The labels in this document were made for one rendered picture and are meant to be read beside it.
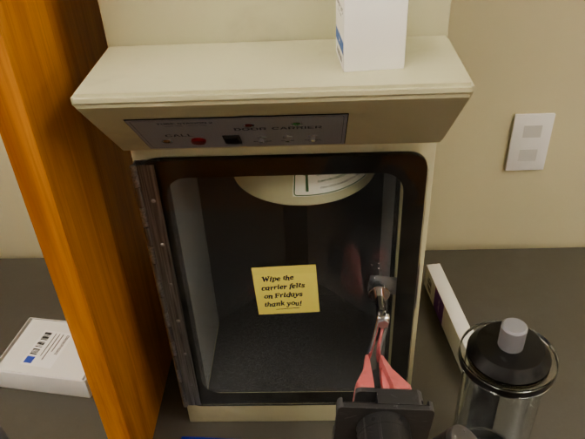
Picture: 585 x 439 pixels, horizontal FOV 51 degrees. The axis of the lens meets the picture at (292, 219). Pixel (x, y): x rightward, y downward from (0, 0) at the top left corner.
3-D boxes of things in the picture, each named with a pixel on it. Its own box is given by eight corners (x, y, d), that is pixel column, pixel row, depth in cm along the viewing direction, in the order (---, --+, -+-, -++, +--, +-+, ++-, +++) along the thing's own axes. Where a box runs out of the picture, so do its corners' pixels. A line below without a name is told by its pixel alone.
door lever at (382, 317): (377, 341, 79) (357, 339, 79) (391, 286, 73) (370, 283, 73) (381, 374, 74) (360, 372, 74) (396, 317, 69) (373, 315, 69)
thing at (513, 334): (473, 328, 76) (480, 288, 72) (551, 349, 73) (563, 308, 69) (456, 383, 69) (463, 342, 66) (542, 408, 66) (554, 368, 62)
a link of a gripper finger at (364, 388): (350, 336, 72) (357, 401, 64) (411, 339, 72) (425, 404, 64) (345, 376, 76) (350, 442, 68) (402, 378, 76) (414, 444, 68)
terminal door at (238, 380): (190, 401, 88) (137, 158, 65) (404, 400, 87) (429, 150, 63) (189, 407, 87) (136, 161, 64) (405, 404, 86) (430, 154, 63)
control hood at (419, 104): (125, 139, 64) (104, 45, 58) (440, 131, 62) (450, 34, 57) (94, 201, 54) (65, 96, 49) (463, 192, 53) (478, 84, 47)
